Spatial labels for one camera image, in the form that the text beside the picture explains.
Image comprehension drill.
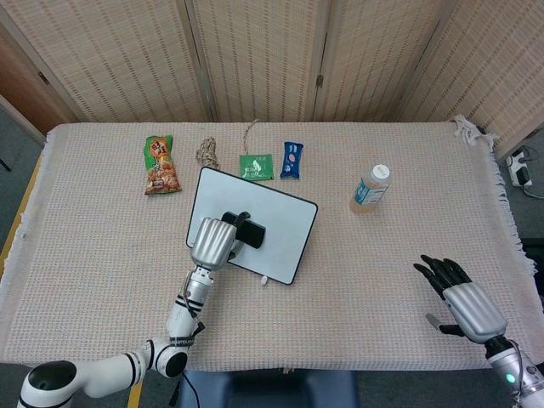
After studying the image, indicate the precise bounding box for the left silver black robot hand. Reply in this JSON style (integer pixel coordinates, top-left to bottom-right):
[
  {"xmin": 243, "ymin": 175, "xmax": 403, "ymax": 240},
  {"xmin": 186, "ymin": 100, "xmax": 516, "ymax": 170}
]
[{"xmin": 189, "ymin": 211, "xmax": 252, "ymax": 272}]

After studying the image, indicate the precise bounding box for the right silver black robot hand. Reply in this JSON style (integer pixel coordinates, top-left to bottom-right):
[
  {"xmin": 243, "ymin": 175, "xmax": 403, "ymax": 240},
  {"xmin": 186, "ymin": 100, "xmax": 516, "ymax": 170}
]
[{"xmin": 413, "ymin": 254, "xmax": 508, "ymax": 344}]

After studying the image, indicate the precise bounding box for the black rectangular block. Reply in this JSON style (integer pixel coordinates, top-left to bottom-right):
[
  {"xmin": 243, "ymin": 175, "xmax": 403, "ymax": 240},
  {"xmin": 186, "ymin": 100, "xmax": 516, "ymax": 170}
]
[{"xmin": 220, "ymin": 211, "xmax": 267, "ymax": 250}]

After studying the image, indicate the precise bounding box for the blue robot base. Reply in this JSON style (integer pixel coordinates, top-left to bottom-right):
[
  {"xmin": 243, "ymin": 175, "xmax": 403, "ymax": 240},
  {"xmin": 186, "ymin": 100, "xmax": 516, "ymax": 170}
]
[{"xmin": 169, "ymin": 368, "xmax": 359, "ymax": 408}]

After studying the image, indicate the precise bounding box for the white tablet board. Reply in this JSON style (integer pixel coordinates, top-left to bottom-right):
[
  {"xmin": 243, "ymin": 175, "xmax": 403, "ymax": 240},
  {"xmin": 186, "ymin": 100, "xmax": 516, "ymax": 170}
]
[{"xmin": 185, "ymin": 166, "xmax": 320, "ymax": 286}]

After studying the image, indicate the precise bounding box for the green tea sachet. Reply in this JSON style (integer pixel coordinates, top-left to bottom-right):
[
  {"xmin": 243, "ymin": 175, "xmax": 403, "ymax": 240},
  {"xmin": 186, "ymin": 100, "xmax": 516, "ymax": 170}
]
[{"xmin": 238, "ymin": 153, "xmax": 275, "ymax": 182}]

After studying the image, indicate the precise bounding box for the coiled jute twine bundle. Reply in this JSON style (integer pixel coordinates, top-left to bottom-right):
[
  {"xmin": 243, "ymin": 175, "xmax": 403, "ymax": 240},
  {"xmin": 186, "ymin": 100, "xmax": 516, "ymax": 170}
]
[{"xmin": 195, "ymin": 136, "xmax": 222, "ymax": 169}]

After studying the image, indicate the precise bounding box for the green orange snack bag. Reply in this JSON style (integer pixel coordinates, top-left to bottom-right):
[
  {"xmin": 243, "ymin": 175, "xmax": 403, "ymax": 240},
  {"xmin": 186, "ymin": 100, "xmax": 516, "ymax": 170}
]
[{"xmin": 143, "ymin": 134, "xmax": 184, "ymax": 196}]

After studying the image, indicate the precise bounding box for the beige woven tablecloth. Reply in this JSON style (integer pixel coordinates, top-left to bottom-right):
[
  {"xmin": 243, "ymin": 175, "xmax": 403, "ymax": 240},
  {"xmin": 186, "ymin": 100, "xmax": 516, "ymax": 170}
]
[{"xmin": 0, "ymin": 114, "xmax": 544, "ymax": 376}]

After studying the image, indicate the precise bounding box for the blue snack packet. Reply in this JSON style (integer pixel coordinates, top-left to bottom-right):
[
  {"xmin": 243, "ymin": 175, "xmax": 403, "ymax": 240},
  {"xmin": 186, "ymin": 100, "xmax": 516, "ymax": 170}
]
[{"xmin": 279, "ymin": 141, "xmax": 305, "ymax": 179}]

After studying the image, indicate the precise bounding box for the white power strip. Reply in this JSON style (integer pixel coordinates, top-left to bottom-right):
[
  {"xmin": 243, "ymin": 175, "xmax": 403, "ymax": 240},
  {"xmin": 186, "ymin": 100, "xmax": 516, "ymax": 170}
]
[{"xmin": 505, "ymin": 149, "xmax": 534, "ymax": 189}]

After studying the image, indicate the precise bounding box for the plastic bottle yellow drink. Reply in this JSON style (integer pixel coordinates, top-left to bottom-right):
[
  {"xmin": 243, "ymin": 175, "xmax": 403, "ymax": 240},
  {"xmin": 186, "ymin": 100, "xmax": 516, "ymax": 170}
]
[{"xmin": 348, "ymin": 163, "xmax": 392, "ymax": 216}]

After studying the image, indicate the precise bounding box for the bamboo folding screen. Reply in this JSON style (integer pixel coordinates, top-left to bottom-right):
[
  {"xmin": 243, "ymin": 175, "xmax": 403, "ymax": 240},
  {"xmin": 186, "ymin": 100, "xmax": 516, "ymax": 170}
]
[{"xmin": 0, "ymin": 0, "xmax": 544, "ymax": 161}]

